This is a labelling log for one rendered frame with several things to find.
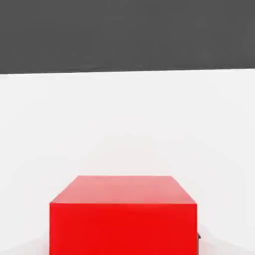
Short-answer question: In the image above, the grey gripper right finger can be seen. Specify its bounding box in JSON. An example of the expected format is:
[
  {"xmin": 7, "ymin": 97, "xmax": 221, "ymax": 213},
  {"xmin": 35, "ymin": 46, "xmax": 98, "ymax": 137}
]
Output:
[{"xmin": 197, "ymin": 224, "xmax": 253, "ymax": 255}]

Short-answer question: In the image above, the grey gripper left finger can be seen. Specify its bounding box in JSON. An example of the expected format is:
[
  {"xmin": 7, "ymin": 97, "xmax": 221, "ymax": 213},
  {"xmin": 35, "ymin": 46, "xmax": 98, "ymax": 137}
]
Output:
[{"xmin": 5, "ymin": 236, "xmax": 50, "ymax": 255}]

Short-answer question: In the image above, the small red cube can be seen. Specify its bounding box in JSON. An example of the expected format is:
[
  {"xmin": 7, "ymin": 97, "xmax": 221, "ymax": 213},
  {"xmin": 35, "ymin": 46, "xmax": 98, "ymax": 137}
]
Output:
[{"xmin": 49, "ymin": 175, "xmax": 198, "ymax": 255}]

